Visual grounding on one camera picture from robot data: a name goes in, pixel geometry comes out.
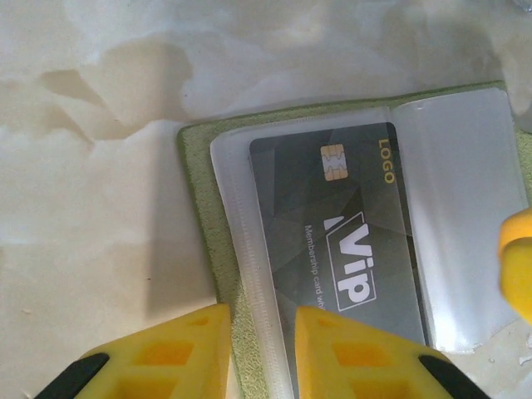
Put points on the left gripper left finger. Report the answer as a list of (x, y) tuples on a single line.
[(166, 365)]

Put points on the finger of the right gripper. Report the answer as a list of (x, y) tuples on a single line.
[(519, 266)]

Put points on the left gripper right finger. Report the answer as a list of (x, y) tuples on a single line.
[(365, 370)]

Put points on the black VIP membership card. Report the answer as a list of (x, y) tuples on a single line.
[(299, 208)]

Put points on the green card holder wallet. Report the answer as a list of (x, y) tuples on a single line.
[(199, 174)]

